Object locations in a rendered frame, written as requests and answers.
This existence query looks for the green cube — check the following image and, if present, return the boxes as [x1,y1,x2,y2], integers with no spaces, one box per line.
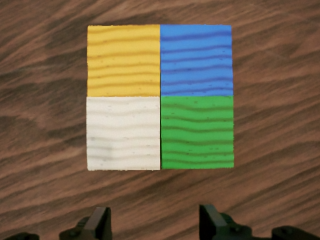
[160,96,234,169]

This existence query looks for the white cube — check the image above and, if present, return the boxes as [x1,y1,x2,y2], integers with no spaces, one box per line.
[87,97,160,170]

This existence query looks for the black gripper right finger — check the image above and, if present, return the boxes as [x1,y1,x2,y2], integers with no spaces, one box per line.
[199,204,320,240]

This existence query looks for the blue cube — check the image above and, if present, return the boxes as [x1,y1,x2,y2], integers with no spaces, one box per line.
[160,25,233,98]

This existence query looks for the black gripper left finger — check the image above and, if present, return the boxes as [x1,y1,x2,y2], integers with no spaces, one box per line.
[4,207,112,240]

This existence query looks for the yellow cube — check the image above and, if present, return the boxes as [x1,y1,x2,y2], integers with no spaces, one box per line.
[88,25,160,97]

